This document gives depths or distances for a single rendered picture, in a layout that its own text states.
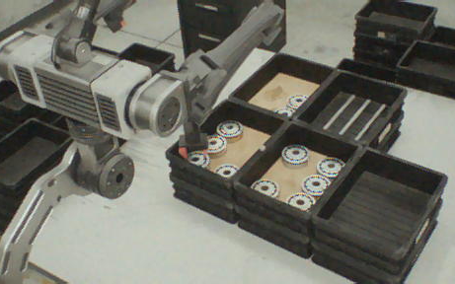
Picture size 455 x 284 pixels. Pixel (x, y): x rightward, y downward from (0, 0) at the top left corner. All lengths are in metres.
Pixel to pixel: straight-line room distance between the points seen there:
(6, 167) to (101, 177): 1.32
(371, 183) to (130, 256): 0.88
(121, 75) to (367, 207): 0.99
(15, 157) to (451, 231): 1.98
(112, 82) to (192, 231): 0.87
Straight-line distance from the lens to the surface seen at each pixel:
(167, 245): 2.20
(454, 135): 2.67
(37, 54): 1.70
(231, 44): 1.72
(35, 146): 3.13
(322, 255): 2.05
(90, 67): 1.59
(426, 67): 3.47
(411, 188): 2.21
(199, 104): 2.05
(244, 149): 2.33
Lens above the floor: 2.34
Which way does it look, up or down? 39 degrees down
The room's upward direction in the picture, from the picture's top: 5 degrees counter-clockwise
